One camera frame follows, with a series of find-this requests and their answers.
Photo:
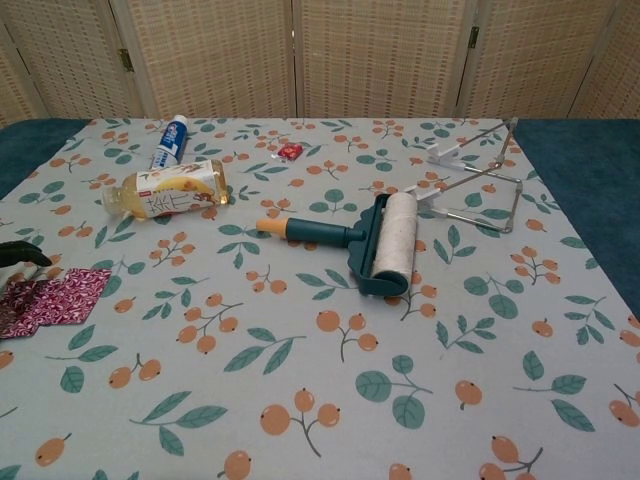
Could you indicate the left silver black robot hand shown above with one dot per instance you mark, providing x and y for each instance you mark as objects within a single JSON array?
[{"x": 20, "y": 252}]

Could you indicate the red patterned packet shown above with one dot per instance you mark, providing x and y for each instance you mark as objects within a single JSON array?
[
  {"x": 75, "y": 295},
  {"x": 20, "y": 315}
]

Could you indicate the yellow tea drink bottle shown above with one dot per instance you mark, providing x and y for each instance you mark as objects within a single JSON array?
[{"x": 170, "y": 192}]

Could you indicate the blue white toothpaste tube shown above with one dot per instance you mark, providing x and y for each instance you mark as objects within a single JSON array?
[{"x": 170, "y": 142}]

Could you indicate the brass screen hinge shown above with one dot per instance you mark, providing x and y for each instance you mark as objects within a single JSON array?
[
  {"x": 472, "y": 37},
  {"x": 125, "y": 59}
]

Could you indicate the small red snack packet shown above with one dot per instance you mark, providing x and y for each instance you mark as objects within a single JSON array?
[{"x": 290, "y": 151}]

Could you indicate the floral orange berry tablecloth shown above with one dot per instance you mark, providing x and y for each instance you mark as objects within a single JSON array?
[{"x": 300, "y": 375}]

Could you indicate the woven bamboo folding screen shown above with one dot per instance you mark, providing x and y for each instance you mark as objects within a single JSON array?
[{"x": 375, "y": 55}]

